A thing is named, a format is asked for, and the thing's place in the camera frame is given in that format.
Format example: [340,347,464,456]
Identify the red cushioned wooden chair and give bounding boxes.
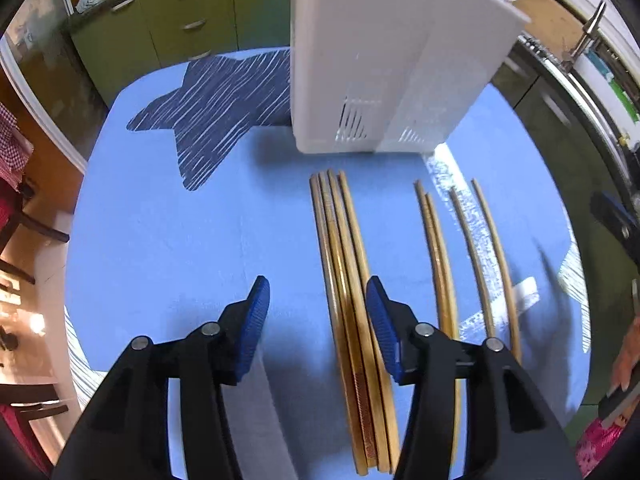
[0,382,69,463]

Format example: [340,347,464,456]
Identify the green sink cabinet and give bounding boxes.
[492,62,628,401]

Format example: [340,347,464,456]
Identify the group of wooden chopsticks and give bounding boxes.
[309,169,523,476]

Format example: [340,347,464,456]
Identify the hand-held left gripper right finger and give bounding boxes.
[365,276,583,480]

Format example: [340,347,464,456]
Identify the glass sliding door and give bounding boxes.
[4,0,112,161]

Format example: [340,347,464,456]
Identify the green containers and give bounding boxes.
[606,71,640,123]

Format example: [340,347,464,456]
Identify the white plastic utensil holder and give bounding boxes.
[290,0,532,156]

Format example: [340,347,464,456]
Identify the red checked cloth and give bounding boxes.
[0,102,34,187]

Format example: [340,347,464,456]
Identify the green drawer cabinet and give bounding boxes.
[70,0,296,107]

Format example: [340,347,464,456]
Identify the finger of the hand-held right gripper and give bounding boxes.
[590,192,636,241]

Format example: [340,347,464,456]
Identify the pink patterned clothing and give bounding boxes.
[575,417,632,468]

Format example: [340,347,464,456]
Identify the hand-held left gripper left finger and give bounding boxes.
[52,275,271,480]

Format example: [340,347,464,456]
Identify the brown cardboard sheet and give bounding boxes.
[520,0,587,57]

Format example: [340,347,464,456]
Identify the tall steel faucet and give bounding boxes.
[560,0,608,72]

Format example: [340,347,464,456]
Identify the person's right hand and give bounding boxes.
[612,310,640,392]

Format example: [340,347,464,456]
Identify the dark wooden chair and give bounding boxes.
[0,180,71,286]

